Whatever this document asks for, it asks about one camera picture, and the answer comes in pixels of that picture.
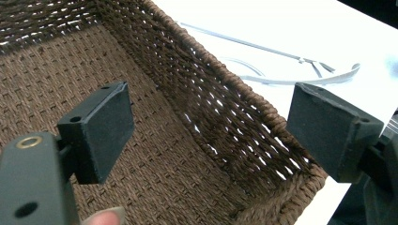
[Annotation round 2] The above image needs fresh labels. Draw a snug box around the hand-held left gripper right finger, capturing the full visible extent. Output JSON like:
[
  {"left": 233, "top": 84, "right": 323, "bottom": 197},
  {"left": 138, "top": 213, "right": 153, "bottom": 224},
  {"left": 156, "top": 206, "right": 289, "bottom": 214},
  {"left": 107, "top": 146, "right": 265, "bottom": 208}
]
[{"left": 285, "top": 82, "right": 398, "bottom": 225}]

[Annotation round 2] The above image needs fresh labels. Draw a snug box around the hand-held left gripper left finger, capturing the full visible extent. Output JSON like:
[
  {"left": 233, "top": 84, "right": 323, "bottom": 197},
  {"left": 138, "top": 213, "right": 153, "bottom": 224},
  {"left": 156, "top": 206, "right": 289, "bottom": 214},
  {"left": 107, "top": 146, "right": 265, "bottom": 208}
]
[{"left": 0, "top": 81, "right": 135, "bottom": 225}]

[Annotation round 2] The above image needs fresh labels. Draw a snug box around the brown woven basket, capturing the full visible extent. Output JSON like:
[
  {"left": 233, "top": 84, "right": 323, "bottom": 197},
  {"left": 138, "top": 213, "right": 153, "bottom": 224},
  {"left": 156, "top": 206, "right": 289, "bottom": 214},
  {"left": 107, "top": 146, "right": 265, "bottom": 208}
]
[{"left": 0, "top": 0, "right": 329, "bottom": 225}]

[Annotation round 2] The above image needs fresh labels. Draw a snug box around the white cable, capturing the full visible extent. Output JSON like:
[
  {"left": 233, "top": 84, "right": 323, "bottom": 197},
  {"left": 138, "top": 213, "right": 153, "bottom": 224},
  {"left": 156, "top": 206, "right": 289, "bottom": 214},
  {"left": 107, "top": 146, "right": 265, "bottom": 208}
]
[{"left": 178, "top": 22, "right": 361, "bottom": 86}]

